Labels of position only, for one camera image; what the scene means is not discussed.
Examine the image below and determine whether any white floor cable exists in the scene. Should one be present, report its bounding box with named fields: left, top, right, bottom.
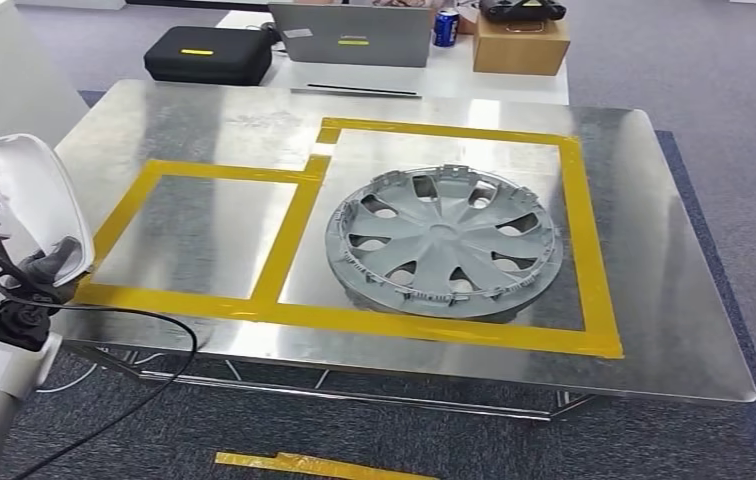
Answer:
left=36, top=351, right=168, bottom=396

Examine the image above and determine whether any cardboard box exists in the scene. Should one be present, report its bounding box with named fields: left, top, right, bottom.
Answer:
left=471, top=14, right=572, bottom=77

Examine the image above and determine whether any stainless steel workbench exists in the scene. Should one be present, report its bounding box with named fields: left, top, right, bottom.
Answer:
left=53, top=79, right=756, bottom=423
left=0, top=0, right=92, bottom=193

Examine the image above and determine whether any black zip case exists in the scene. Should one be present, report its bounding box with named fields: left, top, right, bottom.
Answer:
left=143, top=25, right=275, bottom=88

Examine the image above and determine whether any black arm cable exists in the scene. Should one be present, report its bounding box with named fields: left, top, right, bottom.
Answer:
left=0, top=278, right=200, bottom=480

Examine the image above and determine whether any grey plastic hubcap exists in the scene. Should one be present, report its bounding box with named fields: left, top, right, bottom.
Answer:
left=324, top=163, right=565, bottom=321

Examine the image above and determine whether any white table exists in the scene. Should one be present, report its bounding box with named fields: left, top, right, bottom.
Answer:
left=214, top=9, right=571, bottom=107

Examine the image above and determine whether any black bag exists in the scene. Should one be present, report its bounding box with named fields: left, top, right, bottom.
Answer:
left=477, top=0, right=567, bottom=24

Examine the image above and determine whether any yellow tape outline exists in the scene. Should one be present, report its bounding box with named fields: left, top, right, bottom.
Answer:
left=72, top=116, right=625, bottom=361

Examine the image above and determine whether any blue drink can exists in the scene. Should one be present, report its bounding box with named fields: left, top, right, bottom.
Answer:
left=431, top=8, right=461, bottom=48

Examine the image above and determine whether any grey laptop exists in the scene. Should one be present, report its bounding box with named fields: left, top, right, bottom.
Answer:
left=267, top=3, right=434, bottom=99

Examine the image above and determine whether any yellow floor tape strip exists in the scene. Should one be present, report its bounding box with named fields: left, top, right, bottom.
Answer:
left=213, top=451, right=440, bottom=480

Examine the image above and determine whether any white plastic car body part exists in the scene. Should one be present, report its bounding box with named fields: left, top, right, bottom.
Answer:
left=0, top=133, right=97, bottom=288

